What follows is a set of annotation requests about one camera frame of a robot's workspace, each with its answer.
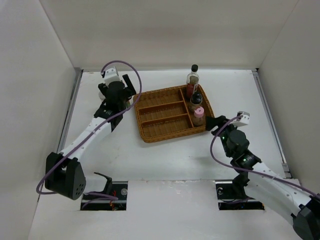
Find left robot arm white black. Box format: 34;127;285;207
43;68;137;200

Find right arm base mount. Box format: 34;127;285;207
215;173;265;211

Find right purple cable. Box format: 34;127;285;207
209;114;320;198

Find dark sauce bottle black cap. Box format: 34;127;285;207
186;64;200;99

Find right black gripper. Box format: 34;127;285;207
205;115;241;158

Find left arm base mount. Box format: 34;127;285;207
80;172;129;211

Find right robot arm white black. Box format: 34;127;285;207
205;112;320;240

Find brown wicker divided tray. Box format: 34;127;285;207
133;85;206;143

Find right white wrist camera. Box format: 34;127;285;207
233;111;250;127

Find clear jar silver lid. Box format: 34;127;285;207
98;92;105;101

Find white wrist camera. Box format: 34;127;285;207
233;111;250;127
101;66;121;87

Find spice shaker pink lid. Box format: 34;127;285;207
192;106;205;127

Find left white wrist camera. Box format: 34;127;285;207
101;66;121;87

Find pepper grinder black top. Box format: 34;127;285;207
188;91;203;113

